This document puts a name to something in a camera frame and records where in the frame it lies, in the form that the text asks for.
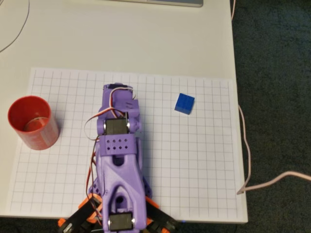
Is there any black orange table clamp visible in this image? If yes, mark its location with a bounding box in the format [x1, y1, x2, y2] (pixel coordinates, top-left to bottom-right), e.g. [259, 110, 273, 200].
[145, 196, 178, 233]
[57, 193, 104, 233]

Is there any thin grey cable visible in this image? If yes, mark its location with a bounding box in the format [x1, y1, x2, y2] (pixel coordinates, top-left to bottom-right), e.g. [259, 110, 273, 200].
[0, 0, 30, 53]

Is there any red white black servo wire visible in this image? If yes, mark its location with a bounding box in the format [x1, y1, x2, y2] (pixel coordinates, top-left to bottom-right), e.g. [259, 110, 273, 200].
[84, 86, 137, 219]

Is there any white grid paper sheet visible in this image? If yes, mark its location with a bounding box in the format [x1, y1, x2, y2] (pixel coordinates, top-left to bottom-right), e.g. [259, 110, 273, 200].
[4, 67, 245, 218]

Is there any pink cable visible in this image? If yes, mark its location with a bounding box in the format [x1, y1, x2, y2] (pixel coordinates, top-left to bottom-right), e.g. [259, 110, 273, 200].
[230, 0, 311, 195]

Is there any blue brick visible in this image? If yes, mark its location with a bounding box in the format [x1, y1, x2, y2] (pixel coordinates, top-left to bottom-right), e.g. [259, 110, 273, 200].
[174, 93, 196, 115]

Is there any red cup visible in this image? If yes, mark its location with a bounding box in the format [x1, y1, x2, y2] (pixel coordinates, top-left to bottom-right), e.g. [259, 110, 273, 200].
[7, 96, 60, 151]

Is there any silver laptop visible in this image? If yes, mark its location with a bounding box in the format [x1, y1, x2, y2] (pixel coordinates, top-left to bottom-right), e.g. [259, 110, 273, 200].
[145, 0, 204, 7]

